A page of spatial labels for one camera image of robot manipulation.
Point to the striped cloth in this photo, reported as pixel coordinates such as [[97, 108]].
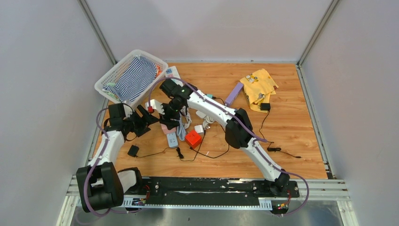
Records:
[[138, 76]]

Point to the red cube socket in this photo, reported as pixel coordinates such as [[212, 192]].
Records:
[[193, 139]]

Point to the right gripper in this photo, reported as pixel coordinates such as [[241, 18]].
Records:
[[166, 118]]

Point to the yellow cloth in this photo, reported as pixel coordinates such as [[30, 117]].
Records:
[[258, 87]]

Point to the white adapter with coiled cable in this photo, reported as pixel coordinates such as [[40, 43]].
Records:
[[207, 121]]

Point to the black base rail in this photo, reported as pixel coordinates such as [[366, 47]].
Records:
[[231, 193]]

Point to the white plastic basket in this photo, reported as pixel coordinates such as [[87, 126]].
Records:
[[115, 73]]

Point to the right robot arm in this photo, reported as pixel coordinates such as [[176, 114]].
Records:
[[237, 126]]

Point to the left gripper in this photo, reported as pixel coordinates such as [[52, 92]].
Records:
[[146, 120]]

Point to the purple power bank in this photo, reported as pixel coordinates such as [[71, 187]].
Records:
[[233, 94]]

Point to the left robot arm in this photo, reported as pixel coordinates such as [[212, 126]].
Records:
[[101, 186]]

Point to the white colourful power strip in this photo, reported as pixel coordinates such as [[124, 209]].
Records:
[[173, 72]]

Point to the small black power adapter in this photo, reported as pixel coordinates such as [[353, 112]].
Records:
[[133, 151]]

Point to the small white charger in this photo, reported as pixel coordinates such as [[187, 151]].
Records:
[[199, 129]]

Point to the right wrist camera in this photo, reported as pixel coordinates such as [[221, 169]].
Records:
[[154, 105]]

